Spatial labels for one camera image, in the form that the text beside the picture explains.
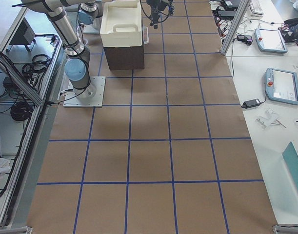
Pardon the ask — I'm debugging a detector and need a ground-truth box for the teal notebook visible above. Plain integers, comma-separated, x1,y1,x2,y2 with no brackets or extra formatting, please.
282,142,298,191

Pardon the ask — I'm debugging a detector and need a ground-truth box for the black power brick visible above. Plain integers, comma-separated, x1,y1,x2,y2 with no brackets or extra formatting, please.
241,98,261,109

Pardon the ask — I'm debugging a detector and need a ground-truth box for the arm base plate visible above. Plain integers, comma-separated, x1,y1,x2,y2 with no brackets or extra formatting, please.
62,77,106,108
83,24,101,34

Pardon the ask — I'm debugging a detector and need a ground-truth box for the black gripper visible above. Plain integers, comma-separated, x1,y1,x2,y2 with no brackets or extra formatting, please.
146,0,169,29

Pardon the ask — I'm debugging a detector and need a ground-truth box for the black braided cable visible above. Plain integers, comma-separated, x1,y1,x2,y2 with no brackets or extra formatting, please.
139,0,175,24

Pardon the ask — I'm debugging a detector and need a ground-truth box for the teach pendant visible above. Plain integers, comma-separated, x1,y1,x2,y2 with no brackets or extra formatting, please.
264,68,298,105
255,28,287,54

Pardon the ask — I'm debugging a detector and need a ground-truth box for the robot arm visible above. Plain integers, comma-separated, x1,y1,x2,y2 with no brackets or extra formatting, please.
79,0,103,34
19,0,145,98

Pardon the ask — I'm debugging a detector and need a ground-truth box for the white plastic tray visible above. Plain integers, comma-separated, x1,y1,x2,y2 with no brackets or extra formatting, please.
100,0,142,48

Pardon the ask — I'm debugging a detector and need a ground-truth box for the near teach pendant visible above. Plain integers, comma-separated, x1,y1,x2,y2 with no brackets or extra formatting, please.
264,68,298,105

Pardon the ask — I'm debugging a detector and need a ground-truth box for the clear acrylic bracket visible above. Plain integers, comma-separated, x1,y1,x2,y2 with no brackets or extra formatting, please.
256,109,281,129

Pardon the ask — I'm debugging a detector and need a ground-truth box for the far teach pendant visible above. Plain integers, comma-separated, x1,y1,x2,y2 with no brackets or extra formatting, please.
255,28,287,54

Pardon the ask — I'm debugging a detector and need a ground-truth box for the dark brown drawer cabinet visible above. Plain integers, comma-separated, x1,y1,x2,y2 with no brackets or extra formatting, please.
104,45,144,71

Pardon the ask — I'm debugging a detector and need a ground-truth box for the aluminium frame post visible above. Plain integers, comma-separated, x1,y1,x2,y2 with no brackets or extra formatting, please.
220,0,250,56

